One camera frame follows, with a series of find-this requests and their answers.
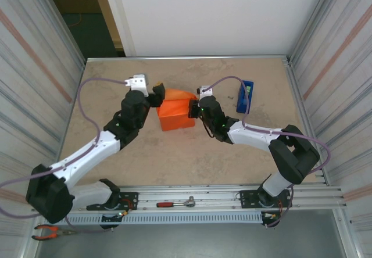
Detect blue tape dispenser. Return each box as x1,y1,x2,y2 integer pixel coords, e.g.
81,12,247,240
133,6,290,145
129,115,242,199
236,80,255,114

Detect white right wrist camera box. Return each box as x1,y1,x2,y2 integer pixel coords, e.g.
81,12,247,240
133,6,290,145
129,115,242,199
196,84,216,99

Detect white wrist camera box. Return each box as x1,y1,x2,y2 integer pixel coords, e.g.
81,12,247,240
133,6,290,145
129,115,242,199
124,73,151,98
196,84,216,99

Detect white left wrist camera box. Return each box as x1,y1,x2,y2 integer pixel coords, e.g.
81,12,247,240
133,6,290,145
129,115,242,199
124,73,151,98

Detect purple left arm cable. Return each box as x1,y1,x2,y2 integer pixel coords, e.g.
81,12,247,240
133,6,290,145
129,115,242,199
0,77,128,233

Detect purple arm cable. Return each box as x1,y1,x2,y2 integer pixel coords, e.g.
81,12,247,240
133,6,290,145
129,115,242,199
0,77,128,233
203,76,332,228

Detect aluminium table edge rail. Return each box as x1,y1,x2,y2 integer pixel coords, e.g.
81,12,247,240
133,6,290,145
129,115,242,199
85,55,291,65

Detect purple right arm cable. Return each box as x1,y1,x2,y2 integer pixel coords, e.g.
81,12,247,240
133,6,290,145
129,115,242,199
203,76,332,228

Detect aluminium mounting rail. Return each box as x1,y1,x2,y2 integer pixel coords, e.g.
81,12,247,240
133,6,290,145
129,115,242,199
31,184,348,212

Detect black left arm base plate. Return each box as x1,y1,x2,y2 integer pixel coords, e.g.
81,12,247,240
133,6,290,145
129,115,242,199
86,191,139,212

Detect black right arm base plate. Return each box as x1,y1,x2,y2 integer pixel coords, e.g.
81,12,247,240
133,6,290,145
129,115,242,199
239,188,293,209

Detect red-handled ratchet wrench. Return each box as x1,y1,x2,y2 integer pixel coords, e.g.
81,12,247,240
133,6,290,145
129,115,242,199
156,195,198,209

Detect striped translucent enclosure panel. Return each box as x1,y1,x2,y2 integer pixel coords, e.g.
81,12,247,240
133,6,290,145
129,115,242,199
286,0,372,258
0,0,87,258

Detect white slotted cable duct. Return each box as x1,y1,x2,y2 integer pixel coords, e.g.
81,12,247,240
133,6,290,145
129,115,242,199
42,211,264,225

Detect orange floor cord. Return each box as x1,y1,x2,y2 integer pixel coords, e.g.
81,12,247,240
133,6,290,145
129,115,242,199
67,12,82,28

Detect orange-handled pliers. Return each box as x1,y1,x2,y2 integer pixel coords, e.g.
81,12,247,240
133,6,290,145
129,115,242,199
31,224,74,241

